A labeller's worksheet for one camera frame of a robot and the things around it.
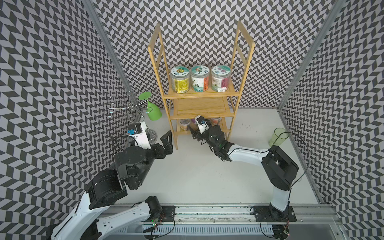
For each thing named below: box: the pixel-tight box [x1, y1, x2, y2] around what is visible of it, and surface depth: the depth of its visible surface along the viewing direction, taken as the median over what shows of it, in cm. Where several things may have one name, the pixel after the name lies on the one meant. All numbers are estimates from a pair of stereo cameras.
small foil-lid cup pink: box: [211, 117, 222, 125], surface depth 86 cm
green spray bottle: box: [138, 91, 163, 121], surface depth 88 cm
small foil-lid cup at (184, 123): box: [179, 118, 191, 131], surface depth 84 cm
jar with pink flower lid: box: [211, 65, 232, 93], surface depth 62 cm
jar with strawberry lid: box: [190, 65, 210, 93], surface depth 63 cm
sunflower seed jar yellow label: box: [170, 66, 191, 94], surface depth 62 cm
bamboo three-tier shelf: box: [148, 21, 256, 150], surface depth 77 cm
